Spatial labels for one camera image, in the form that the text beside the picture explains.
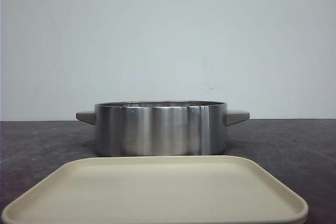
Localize stainless steel steamer pot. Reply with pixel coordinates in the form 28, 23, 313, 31
76, 101, 250, 157

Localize beige plastic tray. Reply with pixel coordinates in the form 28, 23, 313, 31
2, 156, 309, 223

